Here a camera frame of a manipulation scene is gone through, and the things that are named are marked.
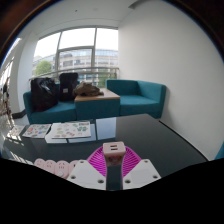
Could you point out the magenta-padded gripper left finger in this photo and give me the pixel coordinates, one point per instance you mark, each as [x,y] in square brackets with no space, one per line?
[86,175]

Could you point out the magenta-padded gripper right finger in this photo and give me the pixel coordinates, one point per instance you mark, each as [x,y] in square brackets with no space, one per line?
[141,173]

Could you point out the teal side table, wooden top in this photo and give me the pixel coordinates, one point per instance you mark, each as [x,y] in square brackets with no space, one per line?
[97,108]

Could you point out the teal sofa with backpacks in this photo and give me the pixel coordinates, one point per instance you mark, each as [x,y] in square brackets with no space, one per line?
[56,113]

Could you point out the teal corner sofa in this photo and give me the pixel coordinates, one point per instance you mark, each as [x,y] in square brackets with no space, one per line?
[143,98]

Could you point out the teal chair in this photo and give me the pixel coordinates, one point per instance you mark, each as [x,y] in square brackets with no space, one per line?
[220,151]

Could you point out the brown crumpled bag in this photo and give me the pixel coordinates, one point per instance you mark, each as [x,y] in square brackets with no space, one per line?
[87,89]

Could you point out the black backpack with label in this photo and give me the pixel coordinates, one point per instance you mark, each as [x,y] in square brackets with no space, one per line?
[68,86]

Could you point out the metal balcony railing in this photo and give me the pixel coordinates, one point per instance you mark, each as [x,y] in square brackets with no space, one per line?
[100,69]

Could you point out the person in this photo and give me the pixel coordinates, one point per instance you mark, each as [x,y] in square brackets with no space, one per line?
[5,90]

